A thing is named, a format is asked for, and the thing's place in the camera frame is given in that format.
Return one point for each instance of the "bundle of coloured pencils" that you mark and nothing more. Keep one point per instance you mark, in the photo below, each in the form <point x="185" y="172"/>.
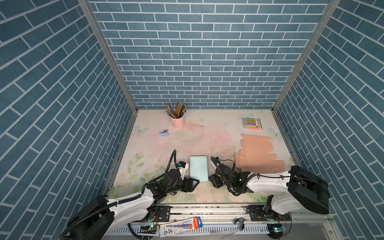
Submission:
<point x="176" y="111"/>

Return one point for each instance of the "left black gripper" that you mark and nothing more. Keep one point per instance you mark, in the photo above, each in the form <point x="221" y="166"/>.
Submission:
<point x="186" y="184"/>

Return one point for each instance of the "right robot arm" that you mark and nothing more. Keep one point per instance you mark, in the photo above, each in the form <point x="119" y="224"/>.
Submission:
<point x="289" y="191"/>

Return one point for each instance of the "aluminium mounting rail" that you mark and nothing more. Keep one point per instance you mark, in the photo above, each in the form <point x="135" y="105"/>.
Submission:
<point x="221" y="218"/>

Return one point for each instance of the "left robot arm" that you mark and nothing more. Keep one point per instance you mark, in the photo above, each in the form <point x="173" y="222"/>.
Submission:
<point x="101" y="215"/>

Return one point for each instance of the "pink pencil bucket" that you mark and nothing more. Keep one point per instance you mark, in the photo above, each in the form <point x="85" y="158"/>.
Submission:
<point x="178" y="123"/>

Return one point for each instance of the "small metal clip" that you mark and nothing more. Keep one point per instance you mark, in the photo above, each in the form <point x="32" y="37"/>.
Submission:
<point x="240" y="223"/>

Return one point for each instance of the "light blue paper box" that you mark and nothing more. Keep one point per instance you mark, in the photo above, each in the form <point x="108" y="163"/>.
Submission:
<point x="199" y="168"/>

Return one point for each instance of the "pink paper box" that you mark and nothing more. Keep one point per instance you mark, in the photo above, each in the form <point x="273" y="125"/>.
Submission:
<point x="257" y="155"/>

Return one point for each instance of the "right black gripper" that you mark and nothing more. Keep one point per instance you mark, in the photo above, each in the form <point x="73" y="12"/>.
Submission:
<point x="220" y="174"/>

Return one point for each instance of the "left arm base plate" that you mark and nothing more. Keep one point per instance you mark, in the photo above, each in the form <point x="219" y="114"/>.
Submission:
<point x="157" y="214"/>

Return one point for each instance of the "pack of coloured markers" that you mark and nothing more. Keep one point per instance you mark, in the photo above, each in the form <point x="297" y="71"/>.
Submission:
<point x="252" y="124"/>

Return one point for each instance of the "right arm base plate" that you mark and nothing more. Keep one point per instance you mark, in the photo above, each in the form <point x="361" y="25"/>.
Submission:
<point x="257" y="214"/>

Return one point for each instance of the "red blue white package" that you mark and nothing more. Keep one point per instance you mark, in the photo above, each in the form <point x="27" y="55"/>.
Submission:
<point x="179" y="227"/>

